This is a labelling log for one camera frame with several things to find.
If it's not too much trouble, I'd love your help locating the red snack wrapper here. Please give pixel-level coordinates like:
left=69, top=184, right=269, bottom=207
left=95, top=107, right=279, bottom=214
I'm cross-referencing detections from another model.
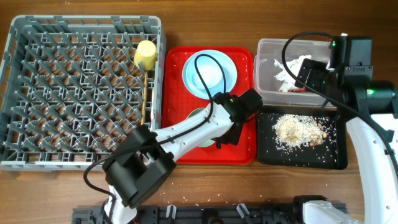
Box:
left=288, top=88, right=307, bottom=93

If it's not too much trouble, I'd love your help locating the white napkin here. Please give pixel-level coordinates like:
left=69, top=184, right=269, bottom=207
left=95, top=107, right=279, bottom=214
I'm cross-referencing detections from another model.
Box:
left=274, top=55, right=312, bottom=92

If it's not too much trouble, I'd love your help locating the food scraps and rice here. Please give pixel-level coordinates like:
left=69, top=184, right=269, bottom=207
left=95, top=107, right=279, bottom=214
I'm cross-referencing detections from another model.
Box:
left=264, top=114, right=336, bottom=167

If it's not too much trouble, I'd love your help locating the white bowl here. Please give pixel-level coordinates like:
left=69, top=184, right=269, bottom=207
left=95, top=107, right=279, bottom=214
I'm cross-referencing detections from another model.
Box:
left=188, top=56, right=223, bottom=89

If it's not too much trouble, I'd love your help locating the white plastic fork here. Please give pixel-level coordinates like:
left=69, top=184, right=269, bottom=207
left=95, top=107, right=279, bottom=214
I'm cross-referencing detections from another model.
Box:
left=150, top=88, right=156, bottom=131

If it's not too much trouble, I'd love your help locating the wooden chopstick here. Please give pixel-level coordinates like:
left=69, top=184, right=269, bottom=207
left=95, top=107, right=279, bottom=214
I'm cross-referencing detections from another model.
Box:
left=141, top=70, right=148, bottom=126

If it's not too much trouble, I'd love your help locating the yellow cup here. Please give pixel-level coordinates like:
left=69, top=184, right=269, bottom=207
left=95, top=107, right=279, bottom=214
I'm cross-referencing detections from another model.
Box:
left=134, top=40, right=157, bottom=70

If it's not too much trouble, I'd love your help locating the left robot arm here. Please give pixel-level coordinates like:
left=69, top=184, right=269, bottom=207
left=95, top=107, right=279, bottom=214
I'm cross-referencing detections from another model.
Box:
left=102, top=88, right=263, bottom=223

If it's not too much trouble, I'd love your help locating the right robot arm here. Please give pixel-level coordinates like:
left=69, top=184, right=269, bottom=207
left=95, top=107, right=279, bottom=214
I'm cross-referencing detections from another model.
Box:
left=292, top=35, right=397, bottom=223

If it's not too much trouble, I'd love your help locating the grey dishwasher rack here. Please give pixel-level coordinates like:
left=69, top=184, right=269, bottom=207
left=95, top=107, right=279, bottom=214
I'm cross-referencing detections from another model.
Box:
left=1, top=16, right=166, bottom=171

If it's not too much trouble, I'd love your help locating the green saucer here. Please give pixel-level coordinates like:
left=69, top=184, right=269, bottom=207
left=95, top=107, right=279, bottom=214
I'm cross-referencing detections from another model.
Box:
left=187, top=108, right=215, bottom=147

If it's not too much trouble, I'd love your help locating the clear plastic bin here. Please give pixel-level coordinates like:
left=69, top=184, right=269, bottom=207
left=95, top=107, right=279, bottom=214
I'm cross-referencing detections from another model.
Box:
left=254, top=39, right=330, bottom=106

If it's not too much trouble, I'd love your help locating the light blue plate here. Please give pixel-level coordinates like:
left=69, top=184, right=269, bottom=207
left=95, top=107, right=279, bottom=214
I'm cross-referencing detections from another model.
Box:
left=182, top=50, right=238, bottom=100

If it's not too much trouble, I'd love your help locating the red plastic tray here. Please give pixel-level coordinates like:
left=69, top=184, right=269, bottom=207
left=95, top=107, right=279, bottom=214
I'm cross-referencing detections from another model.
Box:
left=162, top=46, right=257, bottom=165

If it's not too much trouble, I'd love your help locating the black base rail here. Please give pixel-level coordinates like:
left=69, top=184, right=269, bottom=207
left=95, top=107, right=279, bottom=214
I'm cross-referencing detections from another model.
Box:
left=71, top=202, right=348, bottom=224

